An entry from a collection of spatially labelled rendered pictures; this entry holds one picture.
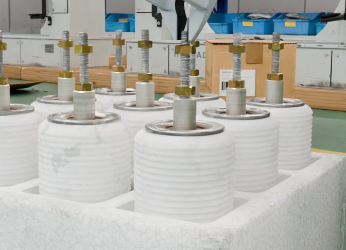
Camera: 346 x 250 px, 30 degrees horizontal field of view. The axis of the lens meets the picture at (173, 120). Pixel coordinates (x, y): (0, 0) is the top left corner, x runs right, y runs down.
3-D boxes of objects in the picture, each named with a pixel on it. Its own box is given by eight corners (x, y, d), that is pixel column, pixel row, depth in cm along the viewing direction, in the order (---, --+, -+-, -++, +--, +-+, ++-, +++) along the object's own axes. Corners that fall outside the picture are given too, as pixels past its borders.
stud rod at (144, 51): (149, 94, 76) (149, 29, 75) (140, 94, 76) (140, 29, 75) (149, 93, 77) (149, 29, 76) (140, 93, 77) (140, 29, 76)
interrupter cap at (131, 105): (150, 104, 82) (150, 98, 82) (189, 110, 77) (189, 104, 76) (100, 109, 77) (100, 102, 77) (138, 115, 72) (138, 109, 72)
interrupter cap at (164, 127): (130, 135, 59) (130, 127, 59) (166, 123, 66) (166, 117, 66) (205, 142, 56) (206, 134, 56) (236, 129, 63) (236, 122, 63)
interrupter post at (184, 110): (167, 133, 61) (168, 98, 60) (178, 129, 63) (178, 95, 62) (190, 135, 60) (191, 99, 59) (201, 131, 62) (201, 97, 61)
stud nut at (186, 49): (171, 53, 60) (172, 44, 60) (186, 53, 61) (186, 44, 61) (184, 54, 59) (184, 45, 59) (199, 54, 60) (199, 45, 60)
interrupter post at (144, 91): (146, 107, 79) (146, 80, 78) (159, 110, 77) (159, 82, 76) (131, 109, 77) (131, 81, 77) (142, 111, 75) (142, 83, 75)
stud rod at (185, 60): (177, 111, 61) (177, 30, 60) (186, 110, 61) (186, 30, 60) (183, 112, 60) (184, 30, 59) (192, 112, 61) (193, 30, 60)
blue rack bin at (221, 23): (224, 33, 688) (224, 13, 685) (255, 33, 664) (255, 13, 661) (195, 33, 650) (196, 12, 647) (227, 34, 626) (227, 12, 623)
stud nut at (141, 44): (152, 48, 75) (152, 40, 75) (137, 48, 75) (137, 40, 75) (152, 47, 77) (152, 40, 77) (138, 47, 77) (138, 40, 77)
